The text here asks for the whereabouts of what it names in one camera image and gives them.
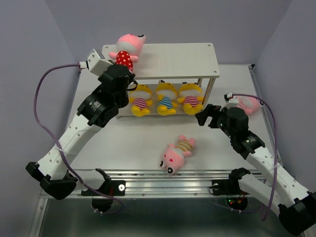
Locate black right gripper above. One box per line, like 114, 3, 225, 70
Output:
195, 103, 235, 139

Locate yellow frog toy pink stripes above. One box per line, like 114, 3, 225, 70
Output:
129, 84, 153, 117

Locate yellow frog toy red stripes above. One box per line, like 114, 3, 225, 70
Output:
177, 82, 203, 116

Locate pink frog toy polka dots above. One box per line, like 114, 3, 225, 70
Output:
108, 34, 146, 73

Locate yellow frog toy blue stripes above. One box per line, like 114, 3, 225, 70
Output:
156, 80, 178, 116

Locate pink frog toy orange stripes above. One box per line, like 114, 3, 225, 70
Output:
159, 135, 196, 174

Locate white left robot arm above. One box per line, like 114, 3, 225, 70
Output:
26, 64, 136, 200

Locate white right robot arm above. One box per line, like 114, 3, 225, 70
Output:
196, 104, 316, 236

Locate white two-tier shelf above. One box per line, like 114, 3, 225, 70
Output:
98, 42, 221, 119

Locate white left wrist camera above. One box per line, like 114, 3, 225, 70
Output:
79, 49, 113, 77

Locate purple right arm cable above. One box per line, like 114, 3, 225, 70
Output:
232, 93, 278, 222

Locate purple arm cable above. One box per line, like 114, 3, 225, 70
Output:
232, 93, 278, 222
33, 63, 124, 215

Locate aluminium front rail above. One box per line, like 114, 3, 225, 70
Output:
100, 169, 232, 199

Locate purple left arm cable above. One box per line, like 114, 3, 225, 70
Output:
33, 63, 124, 215

